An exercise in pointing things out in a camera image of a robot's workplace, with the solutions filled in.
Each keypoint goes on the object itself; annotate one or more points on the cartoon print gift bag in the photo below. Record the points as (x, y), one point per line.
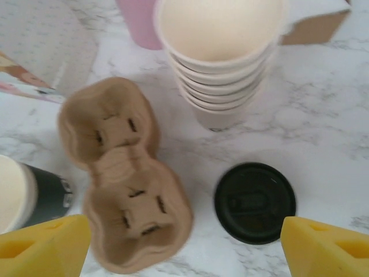
(43, 37)

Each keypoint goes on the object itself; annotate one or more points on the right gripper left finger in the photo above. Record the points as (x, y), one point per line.
(43, 251)

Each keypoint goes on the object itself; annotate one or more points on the pink straw holder cup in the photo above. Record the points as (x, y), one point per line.
(138, 23)

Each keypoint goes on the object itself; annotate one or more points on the black paper coffee cup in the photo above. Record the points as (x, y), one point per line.
(49, 190)

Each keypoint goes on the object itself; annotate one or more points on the black plastic cup lid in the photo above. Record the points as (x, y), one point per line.
(253, 202)

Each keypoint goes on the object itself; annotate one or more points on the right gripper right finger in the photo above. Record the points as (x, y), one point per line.
(325, 254)

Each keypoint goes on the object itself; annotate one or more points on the brown pulp cup carrier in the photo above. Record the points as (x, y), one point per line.
(129, 161)

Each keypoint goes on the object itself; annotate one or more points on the kraft cardboard napkin box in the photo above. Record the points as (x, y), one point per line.
(317, 27)

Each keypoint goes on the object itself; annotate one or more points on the black cup lid stack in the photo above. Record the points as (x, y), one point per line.
(253, 242)

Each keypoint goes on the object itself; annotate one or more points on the cream paper cup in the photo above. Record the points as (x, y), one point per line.
(219, 26)
(222, 121)
(220, 79)
(220, 68)
(220, 99)
(220, 89)

